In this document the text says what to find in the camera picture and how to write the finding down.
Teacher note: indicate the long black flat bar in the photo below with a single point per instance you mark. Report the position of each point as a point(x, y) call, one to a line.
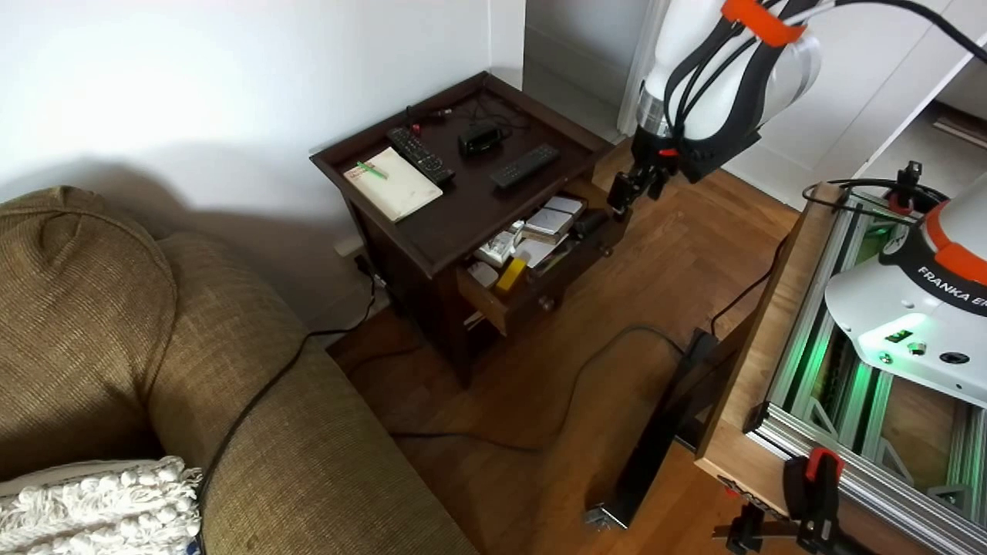
point(658, 433)

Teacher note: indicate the white papers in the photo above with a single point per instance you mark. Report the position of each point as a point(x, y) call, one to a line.
point(475, 319)

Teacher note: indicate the small black device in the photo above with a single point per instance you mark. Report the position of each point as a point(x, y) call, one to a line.
point(483, 138)

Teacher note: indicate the white knit pillow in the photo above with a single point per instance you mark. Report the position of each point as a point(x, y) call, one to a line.
point(96, 506)

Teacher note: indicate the small white packet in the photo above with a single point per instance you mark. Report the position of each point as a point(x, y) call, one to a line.
point(483, 274)

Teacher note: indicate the white shelf unit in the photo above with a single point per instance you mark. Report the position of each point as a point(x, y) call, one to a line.
point(927, 94)

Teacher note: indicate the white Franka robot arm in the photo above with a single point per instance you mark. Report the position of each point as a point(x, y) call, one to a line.
point(927, 309)

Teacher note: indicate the dark wood side table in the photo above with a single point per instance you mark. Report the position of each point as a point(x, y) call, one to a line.
point(463, 205)

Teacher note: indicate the small black clamp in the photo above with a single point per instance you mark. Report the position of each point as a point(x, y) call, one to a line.
point(748, 530)

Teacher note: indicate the wooden cart board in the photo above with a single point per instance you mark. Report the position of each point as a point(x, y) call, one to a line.
point(760, 349)

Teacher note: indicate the green pen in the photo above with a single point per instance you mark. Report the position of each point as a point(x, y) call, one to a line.
point(370, 171)

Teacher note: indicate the white flat box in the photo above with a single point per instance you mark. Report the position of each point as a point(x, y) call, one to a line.
point(555, 218)

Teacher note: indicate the cream paper notepad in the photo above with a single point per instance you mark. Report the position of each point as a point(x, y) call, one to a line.
point(396, 185)

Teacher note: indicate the olive brown fabric sofa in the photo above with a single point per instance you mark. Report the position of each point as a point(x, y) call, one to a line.
point(124, 349)

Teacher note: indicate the dark wood table drawer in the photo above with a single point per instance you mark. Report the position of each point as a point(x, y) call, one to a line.
point(534, 295)

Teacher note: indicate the black remote with buttons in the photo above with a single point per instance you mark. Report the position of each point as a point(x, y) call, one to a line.
point(422, 155)

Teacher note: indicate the white wall outlet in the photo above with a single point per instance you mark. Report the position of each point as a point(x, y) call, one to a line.
point(350, 249)

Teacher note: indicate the yellow box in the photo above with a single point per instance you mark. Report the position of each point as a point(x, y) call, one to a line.
point(509, 274)

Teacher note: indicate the plain black slim remote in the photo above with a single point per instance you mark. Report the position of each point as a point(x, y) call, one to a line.
point(525, 169)

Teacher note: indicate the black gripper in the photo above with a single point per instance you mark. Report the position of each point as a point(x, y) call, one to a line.
point(654, 155)

